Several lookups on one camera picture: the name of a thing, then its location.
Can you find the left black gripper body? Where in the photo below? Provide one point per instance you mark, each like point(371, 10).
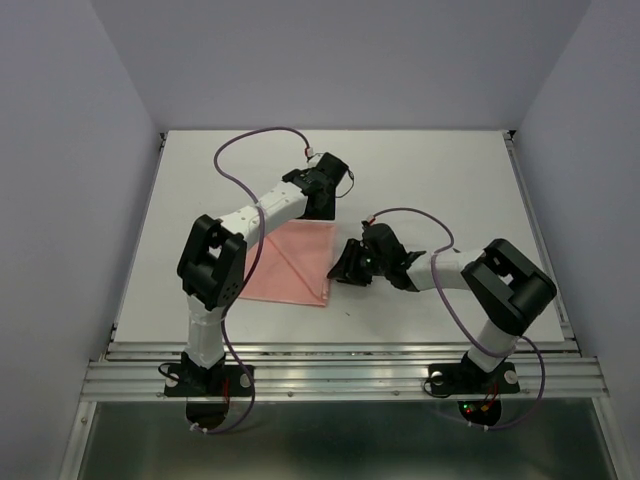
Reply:
point(332, 192)

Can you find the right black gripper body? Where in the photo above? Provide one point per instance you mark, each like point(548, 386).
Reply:
point(378, 265)

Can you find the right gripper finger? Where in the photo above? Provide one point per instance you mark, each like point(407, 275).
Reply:
point(348, 260)
point(361, 278)

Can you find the pink satin napkin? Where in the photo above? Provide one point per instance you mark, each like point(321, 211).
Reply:
point(293, 265)

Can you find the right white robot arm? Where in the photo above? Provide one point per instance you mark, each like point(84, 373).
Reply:
point(511, 290)

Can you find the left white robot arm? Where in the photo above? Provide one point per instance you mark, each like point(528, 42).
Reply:
point(212, 265)

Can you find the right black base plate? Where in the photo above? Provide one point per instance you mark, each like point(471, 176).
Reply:
point(450, 379)

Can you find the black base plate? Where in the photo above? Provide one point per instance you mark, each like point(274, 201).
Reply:
point(224, 381)
point(450, 379)

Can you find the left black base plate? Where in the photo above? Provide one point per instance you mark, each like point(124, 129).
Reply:
point(224, 381)

